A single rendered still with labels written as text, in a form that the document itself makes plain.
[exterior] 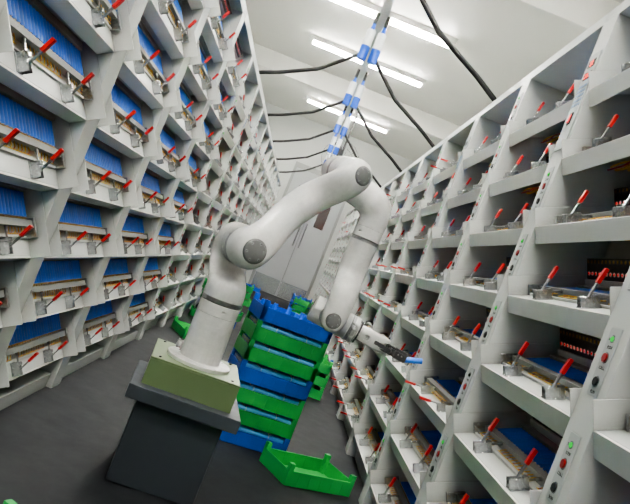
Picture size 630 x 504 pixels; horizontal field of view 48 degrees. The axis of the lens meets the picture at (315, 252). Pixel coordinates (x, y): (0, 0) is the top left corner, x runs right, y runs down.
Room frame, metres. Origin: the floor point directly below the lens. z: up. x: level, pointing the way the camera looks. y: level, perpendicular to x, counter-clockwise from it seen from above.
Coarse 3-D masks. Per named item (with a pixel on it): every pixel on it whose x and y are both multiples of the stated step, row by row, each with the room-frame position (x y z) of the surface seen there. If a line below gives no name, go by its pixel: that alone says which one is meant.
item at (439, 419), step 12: (420, 372) 2.56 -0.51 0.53; (432, 372) 2.56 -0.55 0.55; (444, 372) 2.56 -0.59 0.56; (456, 372) 2.56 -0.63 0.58; (420, 384) 2.54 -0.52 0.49; (432, 396) 2.33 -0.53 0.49; (420, 408) 2.36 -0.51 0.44; (432, 408) 2.15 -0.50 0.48; (432, 420) 2.15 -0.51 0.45; (444, 420) 2.00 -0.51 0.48
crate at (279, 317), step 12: (252, 300) 2.89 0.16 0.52; (252, 312) 2.82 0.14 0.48; (264, 312) 2.71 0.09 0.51; (276, 312) 2.72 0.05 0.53; (276, 324) 2.73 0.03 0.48; (288, 324) 2.74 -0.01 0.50; (300, 324) 2.75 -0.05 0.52; (312, 324) 2.77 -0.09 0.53; (312, 336) 2.77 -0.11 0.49; (324, 336) 2.79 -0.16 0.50
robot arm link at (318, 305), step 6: (318, 300) 2.21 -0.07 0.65; (324, 300) 2.22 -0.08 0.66; (312, 306) 2.21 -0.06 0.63; (318, 306) 2.20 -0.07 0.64; (324, 306) 2.20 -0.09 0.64; (312, 312) 2.20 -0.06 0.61; (318, 312) 2.20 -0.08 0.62; (312, 318) 2.21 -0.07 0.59; (318, 318) 2.20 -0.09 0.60; (348, 318) 2.21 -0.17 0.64; (318, 324) 2.22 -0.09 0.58; (348, 324) 2.20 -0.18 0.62; (342, 330) 2.20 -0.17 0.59; (342, 336) 2.22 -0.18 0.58
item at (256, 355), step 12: (240, 336) 2.85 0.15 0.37; (240, 348) 2.79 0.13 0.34; (252, 348) 2.71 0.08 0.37; (252, 360) 2.71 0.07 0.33; (264, 360) 2.73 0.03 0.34; (276, 360) 2.74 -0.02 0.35; (288, 360) 2.75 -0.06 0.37; (288, 372) 2.76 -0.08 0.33; (300, 372) 2.78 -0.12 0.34; (312, 372) 2.79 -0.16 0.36
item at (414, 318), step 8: (408, 312) 3.26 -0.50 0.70; (416, 312) 3.24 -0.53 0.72; (424, 312) 3.18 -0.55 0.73; (408, 320) 3.07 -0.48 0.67; (416, 320) 3.06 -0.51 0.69; (424, 320) 2.81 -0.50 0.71; (408, 328) 3.05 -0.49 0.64; (416, 328) 2.84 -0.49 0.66; (424, 328) 2.74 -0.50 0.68; (416, 336) 2.85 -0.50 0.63
